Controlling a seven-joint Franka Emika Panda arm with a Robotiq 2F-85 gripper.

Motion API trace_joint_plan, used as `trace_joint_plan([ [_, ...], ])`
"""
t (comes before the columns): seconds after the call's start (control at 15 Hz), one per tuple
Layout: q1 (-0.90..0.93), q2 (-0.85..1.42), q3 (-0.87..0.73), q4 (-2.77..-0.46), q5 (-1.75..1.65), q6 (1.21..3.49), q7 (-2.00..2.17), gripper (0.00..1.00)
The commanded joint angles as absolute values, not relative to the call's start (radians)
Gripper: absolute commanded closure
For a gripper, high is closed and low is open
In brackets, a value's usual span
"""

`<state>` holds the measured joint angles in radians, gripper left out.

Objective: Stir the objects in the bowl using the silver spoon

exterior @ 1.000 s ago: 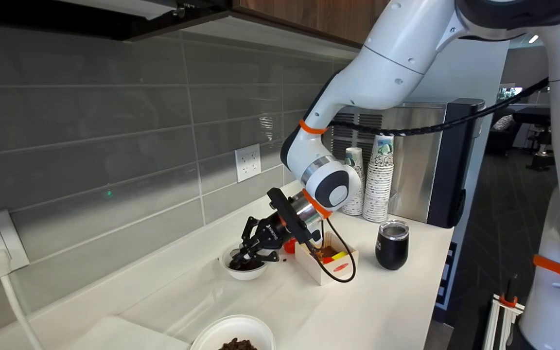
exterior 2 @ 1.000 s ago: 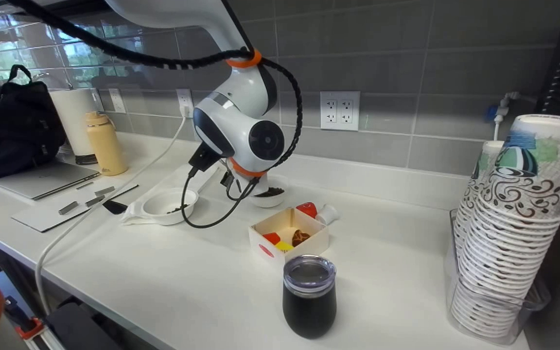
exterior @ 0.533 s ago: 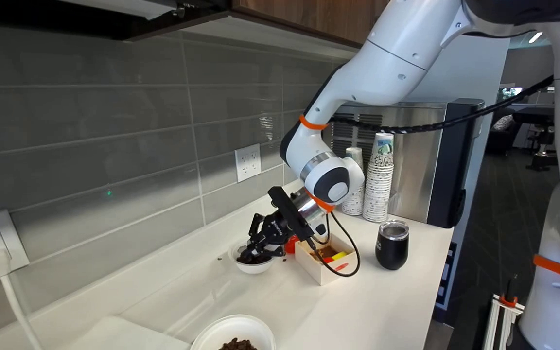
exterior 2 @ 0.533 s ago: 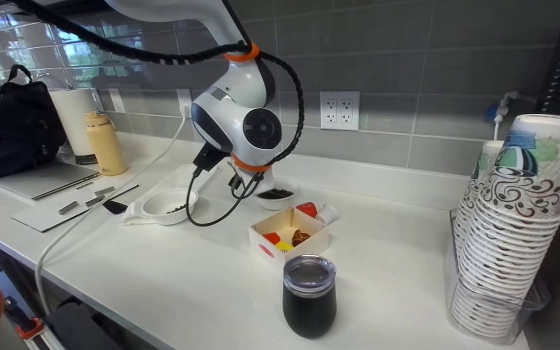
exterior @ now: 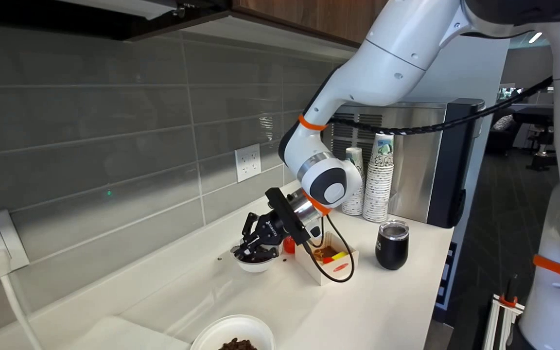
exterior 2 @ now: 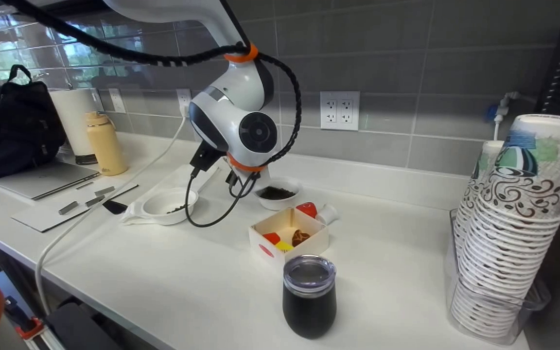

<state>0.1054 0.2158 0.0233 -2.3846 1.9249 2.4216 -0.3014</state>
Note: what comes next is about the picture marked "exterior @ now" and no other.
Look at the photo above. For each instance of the large white bowl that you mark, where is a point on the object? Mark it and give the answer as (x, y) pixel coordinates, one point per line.
(227, 326)

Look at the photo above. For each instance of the white wall outlet with plug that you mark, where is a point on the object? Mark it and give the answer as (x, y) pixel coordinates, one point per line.
(9, 229)

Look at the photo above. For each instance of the small red object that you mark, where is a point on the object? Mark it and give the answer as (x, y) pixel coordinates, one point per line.
(287, 245)

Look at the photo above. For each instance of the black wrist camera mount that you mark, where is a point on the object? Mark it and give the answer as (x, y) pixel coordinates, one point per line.
(285, 213)

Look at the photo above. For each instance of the small white bowl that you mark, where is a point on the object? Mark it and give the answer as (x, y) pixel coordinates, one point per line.
(252, 264)

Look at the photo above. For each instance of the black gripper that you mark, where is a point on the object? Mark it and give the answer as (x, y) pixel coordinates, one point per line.
(272, 231)

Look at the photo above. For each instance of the white stand with orange band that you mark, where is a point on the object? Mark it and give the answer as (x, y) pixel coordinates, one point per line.
(503, 317)

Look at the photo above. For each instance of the coffee beans in large bowl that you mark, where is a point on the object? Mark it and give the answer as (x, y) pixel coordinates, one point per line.
(237, 344)

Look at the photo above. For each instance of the black office chair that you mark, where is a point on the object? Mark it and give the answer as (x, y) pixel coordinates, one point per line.
(542, 145)

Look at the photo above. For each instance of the white cardboard box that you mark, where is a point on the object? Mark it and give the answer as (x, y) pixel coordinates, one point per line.
(309, 262)

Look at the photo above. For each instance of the white wall outlet plate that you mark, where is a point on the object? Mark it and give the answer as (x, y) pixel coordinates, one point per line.
(246, 161)

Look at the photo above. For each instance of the yellow block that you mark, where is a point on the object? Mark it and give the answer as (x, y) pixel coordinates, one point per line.
(338, 256)

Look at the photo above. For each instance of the speckled white paper cup stack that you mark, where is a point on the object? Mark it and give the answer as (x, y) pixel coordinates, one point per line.
(353, 194)
(377, 180)

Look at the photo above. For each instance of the wooden wall cabinet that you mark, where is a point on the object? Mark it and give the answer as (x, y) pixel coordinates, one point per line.
(318, 13)

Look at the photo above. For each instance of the black tumbler with clear lid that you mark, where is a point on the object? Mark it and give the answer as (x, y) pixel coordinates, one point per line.
(390, 248)

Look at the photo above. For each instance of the stainless steel appliance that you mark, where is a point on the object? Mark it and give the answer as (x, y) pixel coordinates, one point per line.
(416, 167)

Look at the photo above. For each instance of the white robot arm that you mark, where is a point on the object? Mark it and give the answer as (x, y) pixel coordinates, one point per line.
(388, 58)

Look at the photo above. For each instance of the black appliance panel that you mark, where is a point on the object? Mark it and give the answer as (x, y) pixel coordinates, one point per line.
(451, 167)

